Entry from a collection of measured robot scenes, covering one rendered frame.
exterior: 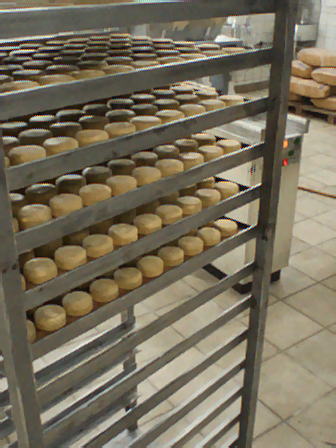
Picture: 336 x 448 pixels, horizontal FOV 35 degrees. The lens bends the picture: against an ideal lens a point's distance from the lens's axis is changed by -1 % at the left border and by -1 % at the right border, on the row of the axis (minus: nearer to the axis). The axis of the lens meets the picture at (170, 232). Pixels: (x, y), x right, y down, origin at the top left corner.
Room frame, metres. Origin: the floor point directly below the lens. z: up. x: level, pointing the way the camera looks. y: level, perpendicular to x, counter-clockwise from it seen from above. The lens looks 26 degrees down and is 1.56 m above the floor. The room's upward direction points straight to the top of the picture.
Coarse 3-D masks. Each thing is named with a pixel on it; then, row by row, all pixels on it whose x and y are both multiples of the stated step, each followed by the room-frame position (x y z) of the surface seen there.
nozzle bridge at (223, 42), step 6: (192, 42) 3.10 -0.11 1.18; (198, 42) 3.10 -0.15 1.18; (204, 42) 3.10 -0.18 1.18; (210, 42) 3.11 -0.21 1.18; (216, 42) 3.12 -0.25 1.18; (222, 42) 3.15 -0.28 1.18; (228, 42) 3.17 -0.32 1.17; (234, 42) 3.20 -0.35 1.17; (240, 42) 3.23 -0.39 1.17; (228, 72) 3.32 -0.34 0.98; (216, 78) 3.36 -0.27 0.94; (222, 78) 3.31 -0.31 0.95; (228, 78) 3.32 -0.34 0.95; (216, 84) 3.36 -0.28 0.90; (222, 84) 3.31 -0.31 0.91; (222, 90) 3.31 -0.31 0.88
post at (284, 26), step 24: (288, 0) 1.02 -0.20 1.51; (288, 24) 1.02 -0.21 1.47; (288, 48) 1.03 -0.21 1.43; (288, 72) 1.03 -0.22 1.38; (288, 96) 1.04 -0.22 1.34; (264, 144) 1.04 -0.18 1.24; (264, 168) 1.03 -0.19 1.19; (264, 192) 1.03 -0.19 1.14; (264, 216) 1.03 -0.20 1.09; (264, 240) 1.02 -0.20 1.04; (264, 264) 1.02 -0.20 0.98; (264, 288) 1.02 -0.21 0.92; (264, 312) 1.03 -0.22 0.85; (240, 408) 1.04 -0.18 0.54; (240, 432) 1.03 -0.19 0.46
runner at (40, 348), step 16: (256, 224) 1.04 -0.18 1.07; (224, 240) 0.96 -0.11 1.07; (240, 240) 1.00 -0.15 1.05; (208, 256) 0.92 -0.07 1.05; (176, 272) 0.85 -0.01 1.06; (192, 272) 0.89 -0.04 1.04; (144, 288) 0.79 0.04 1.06; (160, 288) 0.82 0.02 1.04; (112, 304) 0.74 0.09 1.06; (128, 304) 0.77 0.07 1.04; (80, 320) 0.69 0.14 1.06; (96, 320) 0.71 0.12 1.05; (48, 336) 0.65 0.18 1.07; (64, 336) 0.67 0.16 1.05; (32, 352) 0.63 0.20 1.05; (48, 352) 0.65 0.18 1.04; (0, 368) 0.61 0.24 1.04
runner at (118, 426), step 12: (240, 336) 1.02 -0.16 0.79; (216, 348) 1.00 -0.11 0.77; (228, 348) 0.99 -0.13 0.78; (204, 360) 0.92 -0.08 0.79; (216, 360) 0.95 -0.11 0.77; (192, 372) 0.89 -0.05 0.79; (168, 384) 0.88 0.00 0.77; (180, 384) 0.87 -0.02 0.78; (156, 396) 0.81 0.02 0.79; (168, 396) 0.84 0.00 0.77; (144, 408) 0.79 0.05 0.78; (120, 420) 0.75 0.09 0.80; (132, 420) 0.77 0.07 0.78; (108, 432) 0.72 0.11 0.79; (120, 432) 0.74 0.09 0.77; (84, 444) 0.71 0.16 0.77; (96, 444) 0.70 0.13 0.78
